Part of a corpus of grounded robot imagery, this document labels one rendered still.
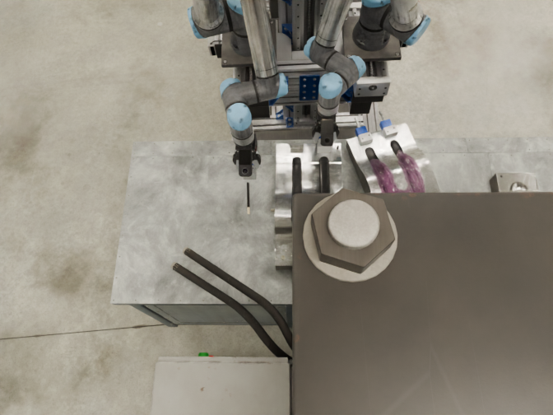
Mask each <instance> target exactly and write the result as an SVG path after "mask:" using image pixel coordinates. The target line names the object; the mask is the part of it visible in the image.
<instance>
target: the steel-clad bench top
mask: <svg viewBox="0 0 553 415"><path fill-rule="evenodd" d="M346 140H347V139H336V140H335V141H334V142H333V143H340V144H341V154H342V187H343V188H344V189H349V190H353V191H356V192H358V193H364V190H363V188H362V185H361V183H360V180H359V177H358V175H357V173H356V170H355V167H354V166H353V163H352V161H351V158H350V155H349V153H348V150H347V149H346ZM414 140H415V143H416V145H417V146H418V147H419V149H420V150H421V151H422V152H423V153H424V154H425V155H426V157H427V158H428V160H429V161H430V164H431V166H432V169H433V171H434V175H435V178H436V180H437V183H438V186H439V189H440V191H441V193H469V192H491V189H490V179H491V178H492V177H493V176H494V175H495V173H535V174H536V178H537V185H538V189H539V192H553V137H523V138H414ZM257 142H258V146H257V151H258V154H259V155H260V156H261V164H260V167H259V168H258V169H257V170H256V171H257V174H256V179H255V180H244V179H243V177H241V176H239V168H238V167H237V166H236V165H235V164H234V162H233V155H234V154H235V152H236V150H235V143H234V141H171V142H133V145H132V156H131V162H130V168H129V174H128V185H127V191H126V197H125V203H124V209H123V220H122V225H121V231H120V237H119V243H118V254H117V260H116V266H115V272H114V283H113V289H112V295H111V301H110V304H225V303H224V302H223V301H221V300H219V299H217V298H216V297H214V296H213V295H212V294H210V293H209V292H207V291H205V290H203V289H202V288H200V287H199V286H198V285H196V284H195V283H193V282H191V281H189V280H188V279H187V278H185V277H184V276H182V275H181V274H179V273H177V272H175V271H174V270H173V269H172V268H171V267H170V266H171V264H172V263H173V262H176V263H178V264H180V265H182V266H183V267H185V268H186V269H187V270H189V271H191V272H192V273H194V274H196V275H197V276H199V277H200V278H202V279H203V280H205V281H206V282H209V283H210V284H212V285H213V286H214V287H216V288H218V289H219V290H221V291H223V292H224V293H225V294H227V295H228V296H230V297H232V298H233V299H235V300H236V301H238V302H239V303H240V304H257V302H255V301H253V300H252V299H250V298H249V297H247V296H246V295H245V294H243V293H242V292H240V291H238V290H237V289H235V288H234V287H232V286H231V285H230V284H228V283H227V282H225V281H223V280H222V279H220V278H219V277H218V276H216V275H215V274H213V273H211V272H210V271H208V270H207V269H205V268H204V267H203V266H201V265H200V264H199V263H197V262H195V261H194V260H192V259H191V258H189V257H188V256H187V255H185V254H183V249H184V248H185V247H189V248H190V249H191V250H193V251H194V252H196V253H197V254H199V255H201V256H202V257H203V258H204V259H206V260H208V261H210V262H211V263H213V264H215V265H216V266H217V267H218V268H220V269H222V270H223V271H225V272H226V273H228V274H229V275H230V276H232V277H234V278H236V279H237V280H239V281H240V282H242V283H243V284H244V285H246V286H247V287H249V288H251V289H252V290H254V291H255V292H257V293H258V294H259V295H261V296H263V297H264V298H266V299H267V300H268V301H270V302H271V303H272V304H292V270H276V267H275V244H276V235H275V213H274V212H271V209H272V208H275V200H276V149H277V144H279V143H290V144H291V145H303V143H317V142H315V141H314V140H313V139H312V140H257ZM271 150H272V154H271ZM247 182H249V207H250V214H248V210H247Z"/></svg>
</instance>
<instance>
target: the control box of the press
mask: <svg viewBox="0 0 553 415"><path fill-rule="evenodd" d="M290 365H292V360H291V359H290V360H289V361H288V357H214V356H209V354H208V353H207V352H200V353H198V357H159V360H158V362H156V366H155V374H154V383H153V390H152V399H151V415H292V367H290Z"/></svg>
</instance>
